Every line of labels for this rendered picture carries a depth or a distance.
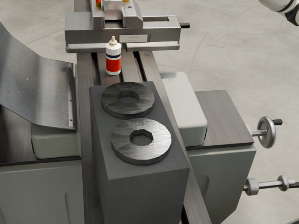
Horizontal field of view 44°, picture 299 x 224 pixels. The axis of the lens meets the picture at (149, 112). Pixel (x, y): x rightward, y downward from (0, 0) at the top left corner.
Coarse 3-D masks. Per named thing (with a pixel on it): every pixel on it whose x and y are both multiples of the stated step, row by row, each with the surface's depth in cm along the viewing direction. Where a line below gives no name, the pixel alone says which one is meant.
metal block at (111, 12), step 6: (108, 0) 106; (114, 0) 106; (120, 0) 106; (108, 6) 107; (114, 6) 107; (120, 6) 107; (108, 12) 108; (114, 12) 108; (120, 12) 109; (108, 18) 109; (114, 18) 110; (120, 18) 110
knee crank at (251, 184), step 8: (280, 176) 131; (248, 184) 127; (256, 184) 126; (264, 184) 129; (272, 184) 129; (280, 184) 129; (288, 184) 128; (296, 184) 132; (248, 192) 128; (256, 192) 126
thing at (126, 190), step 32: (96, 96) 64; (128, 96) 65; (96, 128) 60; (128, 128) 56; (160, 128) 57; (96, 160) 68; (128, 160) 52; (160, 160) 53; (128, 192) 53; (160, 192) 55
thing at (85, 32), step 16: (80, 16) 113; (96, 16) 105; (144, 16) 116; (160, 16) 117; (80, 32) 107; (96, 32) 108; (112, 32) 109; (128, 32) 110; (144, 32) 111; (160, 32) 112; (176, 32) 112; (80, 48) 109; (96, 48) 110; (128, 48) 112; (144, 48) 113; (160, 48) 113; (176, 48) 114
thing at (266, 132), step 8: (264, 120) 132; (272, 120) 130; (280, 120) 130; (248, 128) 129; (264, 128) 134; (272, 128) 128; (264, 136) 133; (272, 136) 128; (264, 144) 133; (272, 144) 129
